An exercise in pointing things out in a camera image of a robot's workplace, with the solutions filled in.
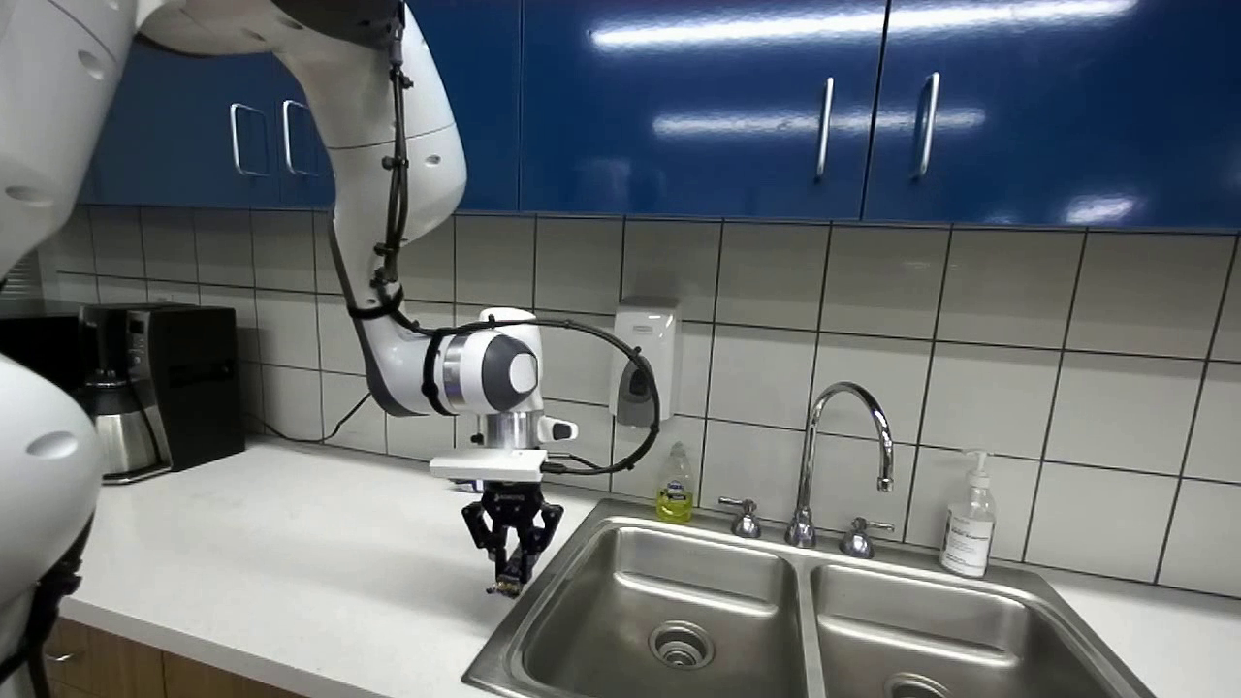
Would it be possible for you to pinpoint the chrome faucet knob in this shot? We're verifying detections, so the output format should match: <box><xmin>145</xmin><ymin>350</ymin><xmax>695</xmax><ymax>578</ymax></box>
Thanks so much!
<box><xmin>836</xmin><ymin>516</ymin><xmax>881</xmax><ymax>562</ymax></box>
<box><xmin>724</xmin><ymin>495</ymin><xmax>766</xmax><ymax>542</ymax></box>

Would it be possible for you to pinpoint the round metal sink drain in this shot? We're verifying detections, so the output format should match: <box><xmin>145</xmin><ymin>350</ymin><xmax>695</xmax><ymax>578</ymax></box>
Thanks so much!
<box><xmin>883</xmin><ymin>668</ymin><xmax>955</xmax><ymax>698</ymax></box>
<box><xmin>646</xmin><ymin>617</ymin><xmax>719</xmax><ymax>677</ymax></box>

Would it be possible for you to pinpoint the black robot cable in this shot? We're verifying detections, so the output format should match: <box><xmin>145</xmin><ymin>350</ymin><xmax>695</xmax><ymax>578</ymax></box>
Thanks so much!
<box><xmin>323</xmin><ymin>34</ymin><xmax>666</xmax><ymax>482</ymax></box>

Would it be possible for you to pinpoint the chrome gooseneck faucet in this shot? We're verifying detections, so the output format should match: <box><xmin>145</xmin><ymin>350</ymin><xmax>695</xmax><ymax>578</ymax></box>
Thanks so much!
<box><xmin>782</xmin><ymin>381</ymin><xmax>900</xmax><ymax>552</ymax></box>

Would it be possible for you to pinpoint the clear pump soap bottle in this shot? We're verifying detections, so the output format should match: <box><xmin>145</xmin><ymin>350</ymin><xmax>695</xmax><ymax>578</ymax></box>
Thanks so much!
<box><xmin>938</xmin><ymin>449</ymin><xmax>999</xmax><ymax>582</ymax></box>

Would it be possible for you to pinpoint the blue cabinet door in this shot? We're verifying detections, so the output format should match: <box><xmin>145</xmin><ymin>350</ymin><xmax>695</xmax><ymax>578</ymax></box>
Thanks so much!
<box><xmin>513</xmin><ymin>0</ymin><xmax>891</xmax><ymax>224</ymax></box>
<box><xmin>74</xmin><ymin>34</ymin><xmax>274</xmax><ymax>215</ymax></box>
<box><xmin>862</xmin><ymin>0</ymin><xmax>1241</xmax><ymax>238</ymax></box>
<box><xmin>266</xmin><ymin>0</ymin><xmax>523</xmax><ymax>216</ymax></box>

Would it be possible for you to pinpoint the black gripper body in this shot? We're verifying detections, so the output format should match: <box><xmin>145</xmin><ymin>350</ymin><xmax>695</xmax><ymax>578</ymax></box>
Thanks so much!
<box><xmin>476</xmin><ymin>477</ymin><xmax>547</xmax><ymax>524</ymax></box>

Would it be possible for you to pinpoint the black coffee maker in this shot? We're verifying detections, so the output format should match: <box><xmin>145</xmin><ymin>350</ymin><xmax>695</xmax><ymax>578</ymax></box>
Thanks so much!
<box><xmin>74</xmin><ymin>301</ymin><xmax>248</xmax><ymax>485</ymax></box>

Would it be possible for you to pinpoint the steel coffee carafe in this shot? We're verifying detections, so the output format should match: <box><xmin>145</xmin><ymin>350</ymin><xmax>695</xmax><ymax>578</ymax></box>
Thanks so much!
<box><xmin>81</xmin><ymin>374</ymin><xmax>165</xmax><ymax>482</ymax></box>

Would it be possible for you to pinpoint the stainless steel double sink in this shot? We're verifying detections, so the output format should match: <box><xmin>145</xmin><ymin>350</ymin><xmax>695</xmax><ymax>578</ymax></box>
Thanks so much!
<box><xmin>460</xmin><ymin>495</ymin><xmax>1158</xmax><ymax>698</ymax></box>

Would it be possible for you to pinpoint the silver cabinet handle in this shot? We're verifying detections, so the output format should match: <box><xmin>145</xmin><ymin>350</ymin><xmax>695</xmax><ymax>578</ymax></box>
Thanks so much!
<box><xmin>280</xmin><ymin>96</ymin><xmax>314</xmax><ymax>177</ymax></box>
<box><xmin>226</xmin><ymin>96</ymin><xmax>265</xmax><ymax>177</ymax></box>
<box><xmin>911</xmin><ymin>70</ymin><xmax>946</xmax><ymax>186</ymax></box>
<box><xmin>809</xmin><ymin>75</ymin><xmax>840</xmax><ymax>186</ymax></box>

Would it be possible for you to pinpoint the yellow dish soap bottle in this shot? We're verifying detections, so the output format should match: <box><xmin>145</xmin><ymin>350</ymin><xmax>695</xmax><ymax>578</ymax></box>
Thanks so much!
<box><xmin>650</xmin><ymin>443</ymin><xmax>700</xmax><ymax>529</ymax></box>

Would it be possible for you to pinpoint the white wall soap dispenser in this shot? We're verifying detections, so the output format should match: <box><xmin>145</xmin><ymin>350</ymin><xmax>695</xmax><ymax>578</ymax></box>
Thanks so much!
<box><xmin>609</xmin><ymin>301</ymin><xmax>682</xmax><ymax>433</ymax></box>

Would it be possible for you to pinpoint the black power cord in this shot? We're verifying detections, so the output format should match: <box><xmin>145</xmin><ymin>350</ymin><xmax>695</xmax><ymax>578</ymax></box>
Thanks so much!
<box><xmin>323</xmin><ymin>389</ymin><xmax>379</xmax><ymax>446</ymax></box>

